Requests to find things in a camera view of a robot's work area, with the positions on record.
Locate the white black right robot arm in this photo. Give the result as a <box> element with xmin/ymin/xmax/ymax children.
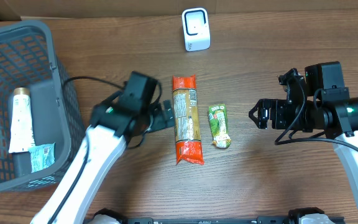
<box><xmin>249</xmin><ymin>62</ymin><xmax>358</xmax><ymax>209</ymax></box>

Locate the brown cardboard backboard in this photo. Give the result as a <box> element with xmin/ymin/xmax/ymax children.
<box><xmin>0</xmin><ymin>0</ymin><xmax>358</xmax><ymax>21</ymax></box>

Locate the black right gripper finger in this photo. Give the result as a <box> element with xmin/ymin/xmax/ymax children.
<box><xmin>249</xmin><ymin>113</ymin><xmax>268</xmax><ymax>129</ymax></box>
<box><xmin>249</xmin><ymin>98</ymin><xmax>271</xmax><ymax>114</ymax></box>

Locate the white barcode scanner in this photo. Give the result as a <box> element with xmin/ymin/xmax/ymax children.
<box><xmin>181</xmin><ymin>7</ymin><xmax>211</xmax><ymax>52</ymax></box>

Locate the grey plastic mesh basket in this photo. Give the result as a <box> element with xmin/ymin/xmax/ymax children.
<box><xmin>0</xmin><ymin>21</ymin><xmax>85</xmax><ymax>192</ymax></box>

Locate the white tube gold cap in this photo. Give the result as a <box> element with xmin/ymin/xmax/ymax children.
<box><xmin>9</xmin><ymin>87</ymin><xmax>35</xmax><ymax>154</ymax></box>

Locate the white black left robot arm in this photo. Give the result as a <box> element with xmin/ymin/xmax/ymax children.
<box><xmin>32</xmin><ymin>71</ymin><xmax>175</xmax><ymax>223</ymax></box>

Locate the green tea packet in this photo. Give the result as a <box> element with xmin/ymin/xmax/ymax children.
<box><xmin>208</xmin><ymin>104</ymin><xmax>231</xmax><ymax>149</ymax></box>

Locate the red orange pasta packet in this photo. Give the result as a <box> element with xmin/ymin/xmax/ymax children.
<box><xmin>172</xmin><ymin>75</ymin><xmax>204</xmax><ymax>165</ymax></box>

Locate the teal snack packet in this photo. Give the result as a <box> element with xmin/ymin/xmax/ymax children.
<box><xmin>29</xmin><ymin>143</ymin><xmax>55</xmax><ymax>173</ymax></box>

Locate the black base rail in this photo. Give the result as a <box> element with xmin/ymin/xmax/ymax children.
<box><xmin>85</xmin><ymin>207</ymin><xmax>346</xmax><ymax>224</ymax></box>

